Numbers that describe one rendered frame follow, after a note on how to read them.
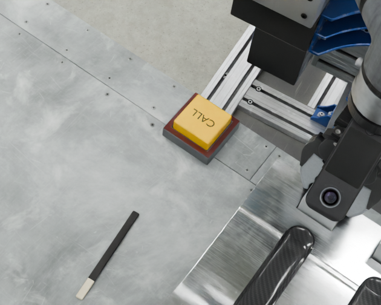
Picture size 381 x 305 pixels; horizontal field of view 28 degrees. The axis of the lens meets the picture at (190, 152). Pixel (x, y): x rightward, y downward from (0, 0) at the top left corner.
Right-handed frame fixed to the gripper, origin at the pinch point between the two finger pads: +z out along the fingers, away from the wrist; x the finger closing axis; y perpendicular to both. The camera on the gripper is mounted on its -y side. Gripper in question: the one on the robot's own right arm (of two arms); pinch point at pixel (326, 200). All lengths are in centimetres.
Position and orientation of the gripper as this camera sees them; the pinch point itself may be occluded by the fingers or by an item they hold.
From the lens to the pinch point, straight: 95.5
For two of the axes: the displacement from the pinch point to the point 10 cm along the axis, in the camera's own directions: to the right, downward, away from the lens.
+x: -8.1, -5.4, 2.3
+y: 5.8, -6.8, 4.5
